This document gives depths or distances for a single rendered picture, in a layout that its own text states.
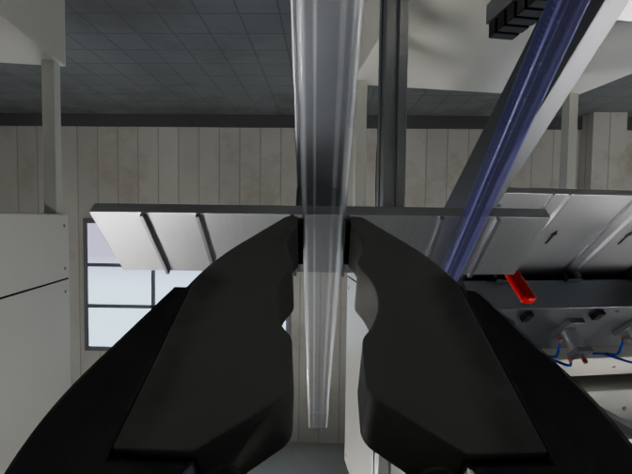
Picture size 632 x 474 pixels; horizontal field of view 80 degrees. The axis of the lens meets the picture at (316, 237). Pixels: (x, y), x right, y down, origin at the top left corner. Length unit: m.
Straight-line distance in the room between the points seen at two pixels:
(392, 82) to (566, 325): 0.46
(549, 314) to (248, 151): 3.43
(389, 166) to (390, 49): 0.20
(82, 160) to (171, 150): 0.89
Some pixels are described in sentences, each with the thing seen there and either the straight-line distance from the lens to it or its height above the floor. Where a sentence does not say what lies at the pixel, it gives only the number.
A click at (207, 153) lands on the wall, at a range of 3.93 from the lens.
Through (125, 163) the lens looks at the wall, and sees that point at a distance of 4.22.
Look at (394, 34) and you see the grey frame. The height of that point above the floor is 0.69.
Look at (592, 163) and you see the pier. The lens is 4.32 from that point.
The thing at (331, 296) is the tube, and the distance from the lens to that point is 0.16.
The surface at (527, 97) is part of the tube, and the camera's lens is 0.24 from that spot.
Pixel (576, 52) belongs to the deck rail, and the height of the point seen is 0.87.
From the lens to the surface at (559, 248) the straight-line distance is 0.62.
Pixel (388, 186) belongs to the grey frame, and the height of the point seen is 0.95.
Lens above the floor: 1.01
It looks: 3 degrees up
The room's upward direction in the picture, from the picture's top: 179 degrees counter-clockwise
